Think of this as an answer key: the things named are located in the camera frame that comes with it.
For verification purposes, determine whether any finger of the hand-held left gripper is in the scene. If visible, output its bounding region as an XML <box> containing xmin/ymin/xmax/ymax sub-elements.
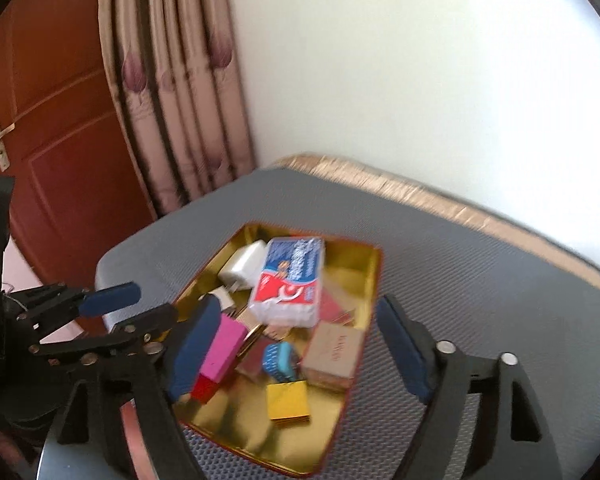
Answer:
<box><xmin>30</xmin><ymin>305</ymin><xmax>181</xmax><ymax>358</ymax></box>
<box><xmin>17</xmin><ymin>282</ymin><xmax>142</xmax><ymax>333</ymax></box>

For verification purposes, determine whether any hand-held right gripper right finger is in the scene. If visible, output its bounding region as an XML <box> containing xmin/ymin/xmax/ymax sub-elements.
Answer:
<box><xmin>376</xmin><ymin>294</ymin><xmax>563</xmax><ymax>480</ymax></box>

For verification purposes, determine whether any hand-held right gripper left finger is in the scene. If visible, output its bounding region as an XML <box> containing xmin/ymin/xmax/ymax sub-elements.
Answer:
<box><xmin>40</xmin><ymin>296</ymin><xmax>223</xmax><ymax>480</ymax></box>

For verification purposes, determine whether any white and pink small box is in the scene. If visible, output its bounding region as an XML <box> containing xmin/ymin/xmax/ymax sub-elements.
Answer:
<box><xmin>197</xmin><ymin>314</ymin><xmax>248</xmax><ymax>383</ymax></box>

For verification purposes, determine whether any red rectangular box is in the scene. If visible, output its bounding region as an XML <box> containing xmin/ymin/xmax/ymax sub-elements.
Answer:
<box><xmin>190</xmin><ymin>377</ymin><xmax>216</xmax><ymax>403</ymax></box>

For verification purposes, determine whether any gold rectangular box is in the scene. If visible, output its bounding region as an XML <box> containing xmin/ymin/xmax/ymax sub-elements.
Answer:
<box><xmin>237</xmin><ymin>310</ymin><xmax>268</xmax><ymax>346</ymax></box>

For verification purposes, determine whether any brown cardboard box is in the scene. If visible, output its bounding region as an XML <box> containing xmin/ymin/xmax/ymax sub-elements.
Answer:
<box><xmin>300</xmin><ymin>322</ymin><xmax>366</xmax><ymax>391</ymax></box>

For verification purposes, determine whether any teal keychain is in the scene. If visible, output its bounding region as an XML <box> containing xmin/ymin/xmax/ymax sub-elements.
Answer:
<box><xmin>261</xmin><ymin>342</ymin><xmax>298</xmax><ymax>382</ymax></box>

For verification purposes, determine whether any white charger plug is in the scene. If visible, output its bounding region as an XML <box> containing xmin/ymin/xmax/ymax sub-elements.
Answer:
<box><xmin>217</xmin><ymin>240</ymin><xmax>267</xmax><ymax>291</ymax></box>

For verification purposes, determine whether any yellow striped cube box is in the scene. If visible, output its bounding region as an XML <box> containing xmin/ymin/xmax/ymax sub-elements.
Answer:
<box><xmin>266</xmin><ymin>381</ymin><xmax>312</xmax><ymax>426</ymax></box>

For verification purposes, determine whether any red and gold tin box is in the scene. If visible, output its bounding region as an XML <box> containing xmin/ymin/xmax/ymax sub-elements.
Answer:
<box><xmin>172</xmin><ymin>222</ymin><xmax>383</xmax><ymax>477</ymax></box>

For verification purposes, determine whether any clear floss pick box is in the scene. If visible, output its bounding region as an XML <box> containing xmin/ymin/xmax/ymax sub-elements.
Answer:
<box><xmin>248</xmin><ymin>236</ymin><xmax>327</xmax><ymax>328</ymax></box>

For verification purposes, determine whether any grey honeycomb mat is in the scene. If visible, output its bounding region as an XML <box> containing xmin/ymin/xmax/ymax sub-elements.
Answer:
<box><xmin>95</xmin><ymin>167</ymin><xmax>600</xmax><ymax>480</ymax></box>

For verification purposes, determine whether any brown wooden door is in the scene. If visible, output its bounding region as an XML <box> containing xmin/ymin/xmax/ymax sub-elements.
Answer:
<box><xmin>0</xmin><ymin>0</ymin><xmax>158</xmax><ymax>286</ymax></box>

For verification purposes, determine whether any beige patterned curtain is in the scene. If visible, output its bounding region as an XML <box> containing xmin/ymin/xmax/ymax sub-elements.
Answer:
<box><xmin>97</xmin><ymin>0</ymin><xmax>258</xmax><ymax>218</ymax></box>

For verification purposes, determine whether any metal door handle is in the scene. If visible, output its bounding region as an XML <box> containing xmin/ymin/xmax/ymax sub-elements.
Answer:
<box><xmin>0</xmin><ymin>121</ymin><xmax>16</xmax><ymax>170</ymax></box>

